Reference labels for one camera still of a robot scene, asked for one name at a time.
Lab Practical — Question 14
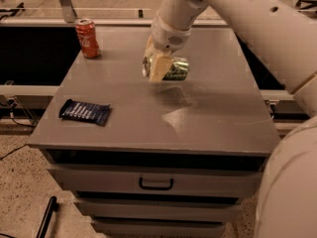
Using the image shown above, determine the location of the black cable on floor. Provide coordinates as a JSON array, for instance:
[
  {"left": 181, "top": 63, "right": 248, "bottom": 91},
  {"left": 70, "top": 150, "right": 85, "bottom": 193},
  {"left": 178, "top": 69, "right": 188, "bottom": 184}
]
[{"left": 0, "top": 143, "right": 29, "bottom": 161}]

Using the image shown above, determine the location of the black drawer handle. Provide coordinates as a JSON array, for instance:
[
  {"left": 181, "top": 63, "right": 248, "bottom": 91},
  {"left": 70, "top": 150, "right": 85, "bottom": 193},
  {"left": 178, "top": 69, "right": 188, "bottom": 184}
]
[{"left": 139, "top": 178, "right": 174, "bottom": 191}]

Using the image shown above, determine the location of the left metal bracket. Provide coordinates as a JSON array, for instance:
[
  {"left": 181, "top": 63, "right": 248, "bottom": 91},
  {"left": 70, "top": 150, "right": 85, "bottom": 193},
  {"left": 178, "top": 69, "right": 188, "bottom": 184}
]
[{"left": 58, "top": 0, "right": 77, "bottom": 23}]

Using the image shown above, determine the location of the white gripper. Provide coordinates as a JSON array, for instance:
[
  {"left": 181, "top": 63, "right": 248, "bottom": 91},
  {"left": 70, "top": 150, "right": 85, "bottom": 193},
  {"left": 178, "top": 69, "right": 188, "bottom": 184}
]
[{"left": 144, "top": 14, "right": 191, "bottom": 82}]

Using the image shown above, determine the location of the red cola can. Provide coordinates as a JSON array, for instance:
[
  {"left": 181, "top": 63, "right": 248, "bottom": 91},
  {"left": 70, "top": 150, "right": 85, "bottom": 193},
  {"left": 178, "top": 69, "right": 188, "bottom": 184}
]
[{"left": 75, "top": 19, "right": 100, "bottom": 59}]

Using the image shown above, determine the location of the green soda can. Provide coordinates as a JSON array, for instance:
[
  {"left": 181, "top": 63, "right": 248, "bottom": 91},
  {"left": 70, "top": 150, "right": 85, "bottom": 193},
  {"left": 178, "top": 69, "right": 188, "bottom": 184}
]
[{"left": 143, "top": 57, "right": 189, "bottom": 80}]

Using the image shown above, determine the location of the black bar on floor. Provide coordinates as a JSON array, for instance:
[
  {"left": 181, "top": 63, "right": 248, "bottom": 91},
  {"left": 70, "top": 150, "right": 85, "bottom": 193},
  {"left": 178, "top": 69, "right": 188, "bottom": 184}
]
[{"left": 36, "top": 196, "right": 58, "bottom": 238}]

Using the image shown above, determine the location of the dark blue snack bar wrapper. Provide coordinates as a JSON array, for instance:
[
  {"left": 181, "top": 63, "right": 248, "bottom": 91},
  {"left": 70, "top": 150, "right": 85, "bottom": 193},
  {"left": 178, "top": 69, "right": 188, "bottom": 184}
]
[{"left": 58, "top": 99, "right": 110, "bottom": 126}]

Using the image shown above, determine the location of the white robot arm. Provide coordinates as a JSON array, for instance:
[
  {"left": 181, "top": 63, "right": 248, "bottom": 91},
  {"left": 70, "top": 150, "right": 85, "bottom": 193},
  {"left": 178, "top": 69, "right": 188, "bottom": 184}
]
[{"left": 143, "top": 0, "right": 317, "bottom": 238}]

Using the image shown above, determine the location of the grey drawer cabinet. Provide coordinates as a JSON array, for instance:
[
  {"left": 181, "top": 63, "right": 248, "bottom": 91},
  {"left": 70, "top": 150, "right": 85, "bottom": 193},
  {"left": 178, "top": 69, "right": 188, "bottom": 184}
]
[{"left": 30, "top": 27, "right": 279, "bottom": 238}]

